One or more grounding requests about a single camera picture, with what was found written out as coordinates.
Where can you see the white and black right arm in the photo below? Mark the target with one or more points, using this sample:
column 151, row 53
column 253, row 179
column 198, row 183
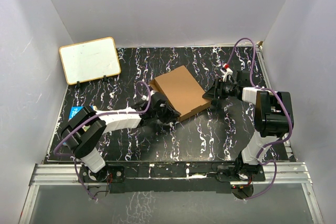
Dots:
column 272, row 120

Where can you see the small orange-framed whiteboard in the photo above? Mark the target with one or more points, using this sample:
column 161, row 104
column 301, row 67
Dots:
column 90, row 60

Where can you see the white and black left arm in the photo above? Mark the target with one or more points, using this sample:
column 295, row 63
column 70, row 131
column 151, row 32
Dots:
column 84, row 130

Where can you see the blue treehouse book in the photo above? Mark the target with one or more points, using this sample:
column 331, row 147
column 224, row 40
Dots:
column 76, row 112

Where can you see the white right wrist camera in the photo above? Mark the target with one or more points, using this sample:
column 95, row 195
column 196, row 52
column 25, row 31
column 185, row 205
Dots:
column 226, row 72

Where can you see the brown cardboard box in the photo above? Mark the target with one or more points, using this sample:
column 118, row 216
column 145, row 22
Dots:
column 182, row 91

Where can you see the black mounting base bracket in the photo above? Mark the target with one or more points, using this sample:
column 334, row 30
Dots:
column 126, row 177

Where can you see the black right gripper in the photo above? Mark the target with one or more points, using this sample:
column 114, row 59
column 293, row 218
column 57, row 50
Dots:
column 210, row 94

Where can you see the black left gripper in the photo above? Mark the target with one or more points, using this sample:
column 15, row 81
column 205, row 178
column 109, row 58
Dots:
column 171, row 115

